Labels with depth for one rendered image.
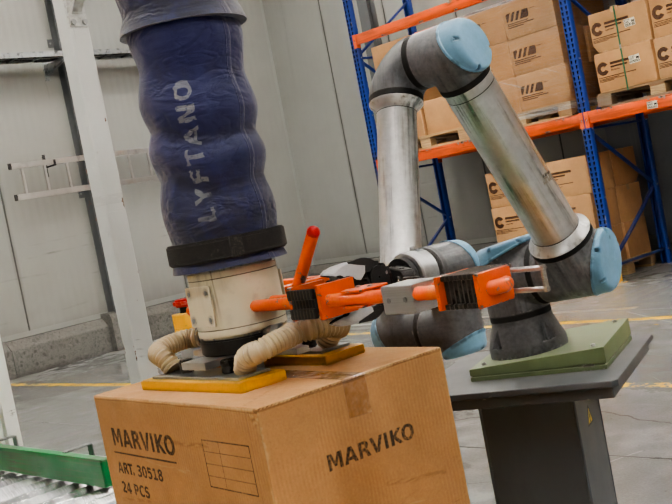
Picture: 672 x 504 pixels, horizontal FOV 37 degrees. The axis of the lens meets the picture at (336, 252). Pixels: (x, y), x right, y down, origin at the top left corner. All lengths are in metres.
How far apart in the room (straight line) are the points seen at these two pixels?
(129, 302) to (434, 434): 3.78
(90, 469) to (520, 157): 1.58
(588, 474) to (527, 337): 0.34
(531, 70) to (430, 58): 7.90
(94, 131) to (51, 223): 6.70
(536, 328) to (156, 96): 1.08
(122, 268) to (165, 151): 3.61
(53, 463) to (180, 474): 1.46
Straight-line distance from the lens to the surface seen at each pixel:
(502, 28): 10.15
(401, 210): 2.04
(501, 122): 2.14
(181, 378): 1.90
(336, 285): 1.69
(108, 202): 5.43
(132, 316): 5.44
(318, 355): 1.85
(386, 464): 1.73
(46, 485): 3.35
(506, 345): 2.43
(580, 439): 2.41
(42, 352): 11.80
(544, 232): 2.28
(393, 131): 2.09
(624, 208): 10.27
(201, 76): 1.84
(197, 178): 1.82
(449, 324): 1.90
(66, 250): 12.17
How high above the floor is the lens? 1.23
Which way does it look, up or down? 3 degrees down
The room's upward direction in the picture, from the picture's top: 11 degrees counter-clockwise
